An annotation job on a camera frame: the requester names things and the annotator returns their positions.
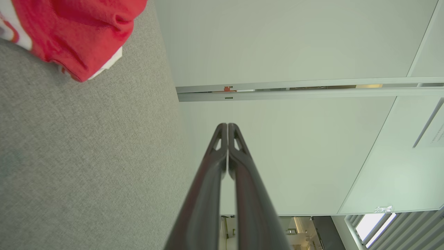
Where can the small white logo sticker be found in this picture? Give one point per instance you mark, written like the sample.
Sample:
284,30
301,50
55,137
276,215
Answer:
383,209

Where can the red jersey with black numbers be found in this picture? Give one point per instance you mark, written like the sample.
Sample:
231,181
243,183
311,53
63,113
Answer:
79,31

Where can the grey window blinds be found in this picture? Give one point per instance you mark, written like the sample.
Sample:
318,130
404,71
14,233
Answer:
412,232

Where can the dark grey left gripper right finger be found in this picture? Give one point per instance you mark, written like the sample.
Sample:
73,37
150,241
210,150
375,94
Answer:
253,215

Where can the grey partition post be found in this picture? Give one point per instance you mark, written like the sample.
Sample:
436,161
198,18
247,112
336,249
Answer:
312,93

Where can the white wall notice sheet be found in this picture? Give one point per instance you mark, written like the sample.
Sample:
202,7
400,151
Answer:
435,137

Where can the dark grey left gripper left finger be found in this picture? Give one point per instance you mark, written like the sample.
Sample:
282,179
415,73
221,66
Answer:
201,208

